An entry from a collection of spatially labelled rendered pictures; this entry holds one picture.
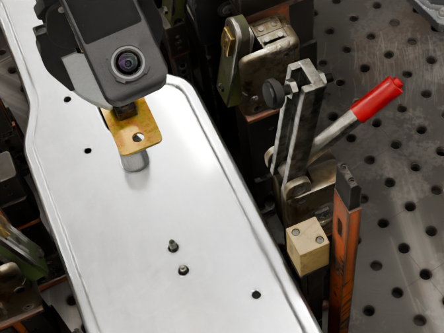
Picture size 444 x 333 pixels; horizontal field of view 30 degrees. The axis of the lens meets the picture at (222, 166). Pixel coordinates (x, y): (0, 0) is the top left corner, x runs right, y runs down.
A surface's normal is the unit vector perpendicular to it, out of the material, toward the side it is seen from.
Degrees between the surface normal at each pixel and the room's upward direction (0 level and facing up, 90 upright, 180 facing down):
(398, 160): 0
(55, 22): 89
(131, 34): 27
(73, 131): 0
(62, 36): 89
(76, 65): 89
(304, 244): 0
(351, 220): 90
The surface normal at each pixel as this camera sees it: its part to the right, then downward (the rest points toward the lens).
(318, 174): -0.09, -0.52
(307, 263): 0.39, 0.76
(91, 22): 0.09, -0.11
